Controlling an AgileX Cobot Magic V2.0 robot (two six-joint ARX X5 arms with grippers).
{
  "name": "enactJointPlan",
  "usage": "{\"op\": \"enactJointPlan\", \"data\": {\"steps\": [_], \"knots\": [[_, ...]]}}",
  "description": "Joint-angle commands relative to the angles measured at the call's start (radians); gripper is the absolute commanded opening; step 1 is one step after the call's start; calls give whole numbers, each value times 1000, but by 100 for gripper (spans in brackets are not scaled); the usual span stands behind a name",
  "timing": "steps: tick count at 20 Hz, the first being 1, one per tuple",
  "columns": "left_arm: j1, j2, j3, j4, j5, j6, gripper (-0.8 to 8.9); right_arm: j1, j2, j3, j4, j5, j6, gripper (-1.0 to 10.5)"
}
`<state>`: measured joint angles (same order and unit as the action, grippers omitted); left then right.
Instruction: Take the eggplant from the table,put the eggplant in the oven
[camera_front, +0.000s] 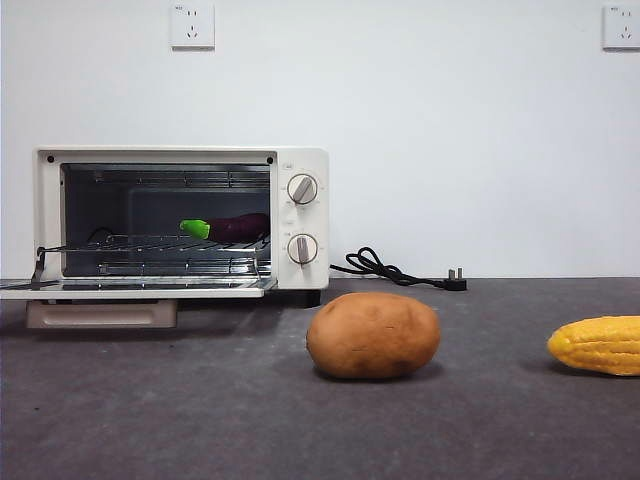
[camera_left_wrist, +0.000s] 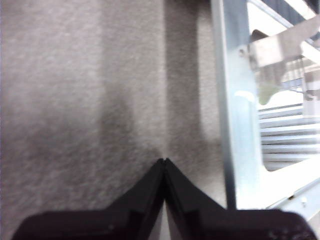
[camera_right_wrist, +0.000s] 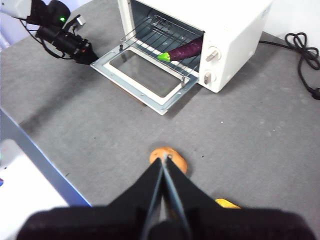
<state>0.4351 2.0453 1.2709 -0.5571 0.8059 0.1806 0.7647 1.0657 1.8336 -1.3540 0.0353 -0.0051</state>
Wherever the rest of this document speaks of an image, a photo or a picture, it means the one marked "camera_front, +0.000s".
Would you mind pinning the purple eggplant with green stem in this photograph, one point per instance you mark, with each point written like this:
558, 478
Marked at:
235, 227

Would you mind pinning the beige oven knob, upright grip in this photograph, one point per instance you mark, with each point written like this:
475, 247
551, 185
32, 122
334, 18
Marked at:
302, 249

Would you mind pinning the white Toshiba toaster oven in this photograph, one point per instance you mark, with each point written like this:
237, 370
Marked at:
306, 220

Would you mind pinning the beige oven knob, slanted grip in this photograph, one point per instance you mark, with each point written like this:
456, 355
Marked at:
303, 189

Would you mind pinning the brown potato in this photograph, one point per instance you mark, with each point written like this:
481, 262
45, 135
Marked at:
374, 335

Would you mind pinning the yellow corn cob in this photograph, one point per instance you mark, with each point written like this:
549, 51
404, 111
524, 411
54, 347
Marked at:
600, 345

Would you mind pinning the white wall socket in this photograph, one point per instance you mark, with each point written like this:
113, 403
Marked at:
193, 27
623, 27

